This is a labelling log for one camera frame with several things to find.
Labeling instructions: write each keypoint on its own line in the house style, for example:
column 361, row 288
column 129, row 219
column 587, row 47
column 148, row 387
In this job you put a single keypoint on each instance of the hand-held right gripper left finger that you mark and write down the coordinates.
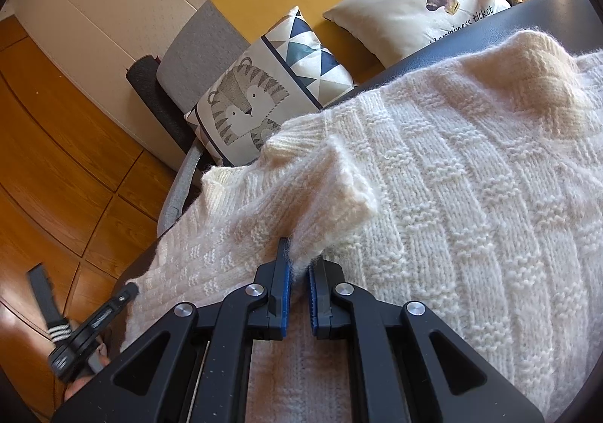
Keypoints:
column 281, row 296

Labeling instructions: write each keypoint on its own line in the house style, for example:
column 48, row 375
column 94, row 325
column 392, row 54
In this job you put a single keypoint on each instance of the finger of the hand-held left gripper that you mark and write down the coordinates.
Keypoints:
column 123, row 298

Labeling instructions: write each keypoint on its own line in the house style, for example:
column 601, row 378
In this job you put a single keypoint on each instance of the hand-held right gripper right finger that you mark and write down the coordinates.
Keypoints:
column 312, row 305

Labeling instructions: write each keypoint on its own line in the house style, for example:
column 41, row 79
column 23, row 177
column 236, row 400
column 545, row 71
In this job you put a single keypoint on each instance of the white knitted sweater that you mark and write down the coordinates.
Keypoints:
column 447, row 192

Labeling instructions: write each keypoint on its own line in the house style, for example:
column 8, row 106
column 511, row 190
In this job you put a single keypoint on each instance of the person's left forearm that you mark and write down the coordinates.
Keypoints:
column 42, row 291

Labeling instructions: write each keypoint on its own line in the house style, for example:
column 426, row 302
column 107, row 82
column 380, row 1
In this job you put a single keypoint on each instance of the person's left hand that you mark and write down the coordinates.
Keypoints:
column 77, row 387

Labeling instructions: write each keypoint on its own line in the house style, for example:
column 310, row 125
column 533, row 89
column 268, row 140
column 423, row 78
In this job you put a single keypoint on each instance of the tiger print cushion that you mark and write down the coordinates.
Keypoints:
column 245, row 98

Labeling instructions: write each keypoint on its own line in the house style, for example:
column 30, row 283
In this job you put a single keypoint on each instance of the deer print cushion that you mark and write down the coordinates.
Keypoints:
column 400, row 13

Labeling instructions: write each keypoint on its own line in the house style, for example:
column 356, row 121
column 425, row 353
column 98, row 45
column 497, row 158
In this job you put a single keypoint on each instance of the black padded leather table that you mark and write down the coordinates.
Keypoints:
column 518, row 13

